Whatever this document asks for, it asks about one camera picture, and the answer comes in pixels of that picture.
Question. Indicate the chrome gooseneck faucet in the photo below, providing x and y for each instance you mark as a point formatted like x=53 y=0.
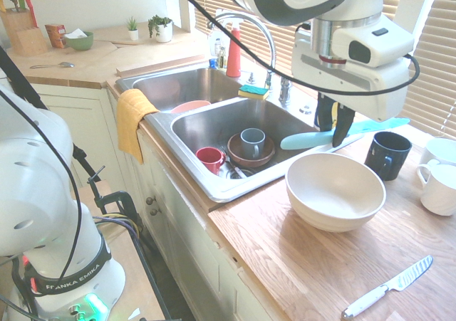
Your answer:
x=265 y=36

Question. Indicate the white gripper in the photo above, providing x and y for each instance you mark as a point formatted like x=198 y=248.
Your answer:
x=377 y=89

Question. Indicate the chrome sink hole cover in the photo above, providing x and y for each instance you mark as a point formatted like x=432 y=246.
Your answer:
x=305 y=110

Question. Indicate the white cup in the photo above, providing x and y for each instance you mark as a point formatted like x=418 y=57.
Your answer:
x=441 y=150

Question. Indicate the chrome soap dispenser pump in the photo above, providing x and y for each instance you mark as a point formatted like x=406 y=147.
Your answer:
x=251 y=77

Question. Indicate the trailing plant white pot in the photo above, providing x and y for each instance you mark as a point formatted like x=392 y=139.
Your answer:
x=162 y=31

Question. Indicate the chrome side sprayer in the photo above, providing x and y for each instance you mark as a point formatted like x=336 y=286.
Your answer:
x=285 y=89

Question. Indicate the yellow dish cloth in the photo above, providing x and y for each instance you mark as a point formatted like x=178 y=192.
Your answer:
x=130 y=121

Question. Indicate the silver cutlery piece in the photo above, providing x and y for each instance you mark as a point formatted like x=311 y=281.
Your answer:
x=237 y=169

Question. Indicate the pink bowl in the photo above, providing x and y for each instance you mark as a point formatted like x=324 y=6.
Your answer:
x=189 y=105

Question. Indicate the teal plastic knife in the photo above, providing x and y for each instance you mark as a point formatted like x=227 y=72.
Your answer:
x=303 y=141

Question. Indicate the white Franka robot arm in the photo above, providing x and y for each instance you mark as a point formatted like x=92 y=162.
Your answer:
x=46 y=193

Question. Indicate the red mug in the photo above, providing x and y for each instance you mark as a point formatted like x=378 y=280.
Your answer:
x=209 y=157

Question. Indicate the small clear bottle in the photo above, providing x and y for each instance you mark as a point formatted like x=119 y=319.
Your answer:
x=221 y=59

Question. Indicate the cream ceramic bowl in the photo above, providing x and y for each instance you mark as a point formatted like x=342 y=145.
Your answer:
x=335 y=196

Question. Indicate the green bowl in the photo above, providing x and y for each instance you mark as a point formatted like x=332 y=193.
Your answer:
x=81 y=42

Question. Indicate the yellow green sponge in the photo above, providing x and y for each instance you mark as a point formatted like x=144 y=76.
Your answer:
x=253 y=92

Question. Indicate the white crumpled paper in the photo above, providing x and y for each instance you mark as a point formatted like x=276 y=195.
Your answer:
x=75 y=34

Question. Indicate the narrow beige window blind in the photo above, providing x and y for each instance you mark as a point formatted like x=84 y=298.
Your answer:
x=434 y=50

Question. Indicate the metal spoon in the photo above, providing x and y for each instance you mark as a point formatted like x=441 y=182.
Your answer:
x=57 y=65

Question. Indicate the wide beige window blind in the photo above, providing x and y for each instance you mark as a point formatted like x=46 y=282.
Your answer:
x=285 y=40

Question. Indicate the black metal clamp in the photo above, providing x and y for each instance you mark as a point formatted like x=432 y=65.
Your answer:
x=117 y=200

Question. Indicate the dark cabinet knob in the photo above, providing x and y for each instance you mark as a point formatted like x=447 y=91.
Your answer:
x=151 y=200
x=154 y=212

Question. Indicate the brown ceramic bowl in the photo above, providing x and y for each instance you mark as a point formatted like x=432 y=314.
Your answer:
x=246 y=159

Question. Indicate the red spray bottle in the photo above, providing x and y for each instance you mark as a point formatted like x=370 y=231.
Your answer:
x=234 y=57

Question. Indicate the small upright plant white pot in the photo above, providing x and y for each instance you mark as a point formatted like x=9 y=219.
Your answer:
x=133 y=29

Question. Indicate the orange cardboard box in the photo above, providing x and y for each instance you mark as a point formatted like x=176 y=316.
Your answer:
x=55 y=35

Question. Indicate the dark navy mug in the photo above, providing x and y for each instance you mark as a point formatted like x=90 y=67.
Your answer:
x=392 y=153

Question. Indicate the wooden knife block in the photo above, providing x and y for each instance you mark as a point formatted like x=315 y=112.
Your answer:
x=25 y=36

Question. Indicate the cream kitchen cabinet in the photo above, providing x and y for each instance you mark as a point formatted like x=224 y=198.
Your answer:
x=178 y=228

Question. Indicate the grey-blue mug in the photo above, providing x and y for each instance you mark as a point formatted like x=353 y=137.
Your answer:
x=252 y=139

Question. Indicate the stainless steel double sink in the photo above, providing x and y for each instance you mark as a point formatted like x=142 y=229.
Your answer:
x=199 y=129

